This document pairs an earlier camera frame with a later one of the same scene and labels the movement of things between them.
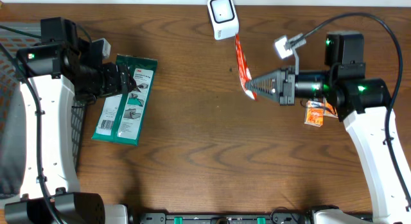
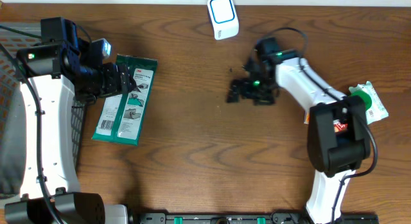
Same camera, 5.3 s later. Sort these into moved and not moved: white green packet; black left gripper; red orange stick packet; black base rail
Moved: red orange stick packet
Not moved: black left gripper; black base rail; white green packet
